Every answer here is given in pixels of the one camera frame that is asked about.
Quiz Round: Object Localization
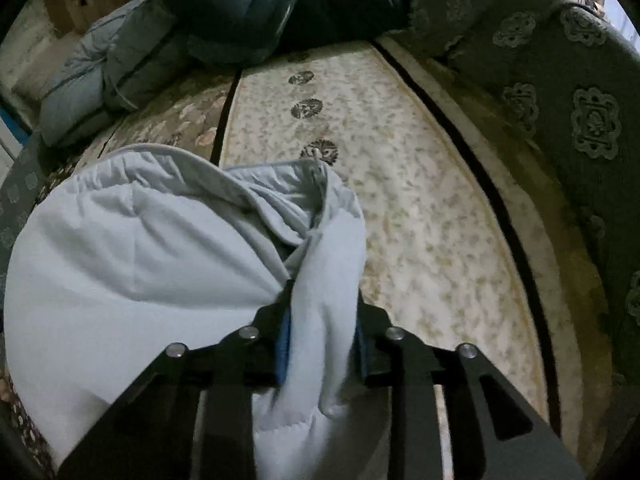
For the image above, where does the light blue puffer jacket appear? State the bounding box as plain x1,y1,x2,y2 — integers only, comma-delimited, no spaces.
2,142,396,480

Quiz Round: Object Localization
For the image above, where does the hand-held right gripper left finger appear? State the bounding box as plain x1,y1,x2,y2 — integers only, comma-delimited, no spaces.
57,279,297,480

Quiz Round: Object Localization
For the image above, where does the grey-green medallion patterned cloth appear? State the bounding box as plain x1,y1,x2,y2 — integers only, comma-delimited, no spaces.
0,0,640,461

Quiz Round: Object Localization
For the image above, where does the light blue folded quilt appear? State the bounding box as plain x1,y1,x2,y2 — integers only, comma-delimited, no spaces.
39,0,166,148

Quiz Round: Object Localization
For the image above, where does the floral patterned bed blanket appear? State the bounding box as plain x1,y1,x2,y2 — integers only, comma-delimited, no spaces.
0,40,621,480

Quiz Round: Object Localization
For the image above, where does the dark teal folded quilt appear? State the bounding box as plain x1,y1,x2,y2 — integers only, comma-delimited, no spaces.
157,0,418,66

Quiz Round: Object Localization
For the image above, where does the grey folded quilt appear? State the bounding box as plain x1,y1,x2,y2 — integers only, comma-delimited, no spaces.
102,25,201,113

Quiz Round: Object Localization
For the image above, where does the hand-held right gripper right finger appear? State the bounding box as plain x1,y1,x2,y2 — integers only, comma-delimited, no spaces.
352,291,587,480

